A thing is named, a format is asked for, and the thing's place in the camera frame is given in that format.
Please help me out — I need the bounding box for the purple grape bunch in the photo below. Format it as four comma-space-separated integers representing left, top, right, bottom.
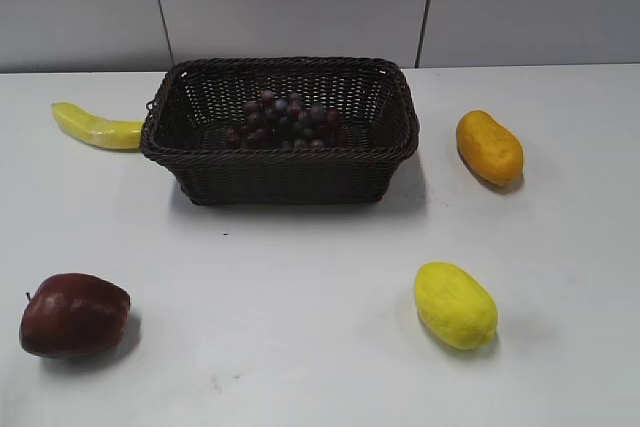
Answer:
224, 90, 347, 150

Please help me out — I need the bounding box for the black woven basket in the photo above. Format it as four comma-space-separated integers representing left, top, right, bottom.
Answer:
140, 57, 419, 205

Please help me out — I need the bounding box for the orange mango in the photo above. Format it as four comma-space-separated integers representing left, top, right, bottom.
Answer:
456, 110, 524, 187

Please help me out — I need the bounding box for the yellow lemon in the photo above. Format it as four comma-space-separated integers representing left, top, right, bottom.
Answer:
414, 262, 498, 351

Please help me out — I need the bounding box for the yellow banana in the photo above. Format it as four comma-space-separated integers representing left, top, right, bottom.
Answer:
52, 102, 143, 151

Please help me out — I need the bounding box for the red apple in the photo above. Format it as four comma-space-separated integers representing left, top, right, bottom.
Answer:
19, 273, 131, 359

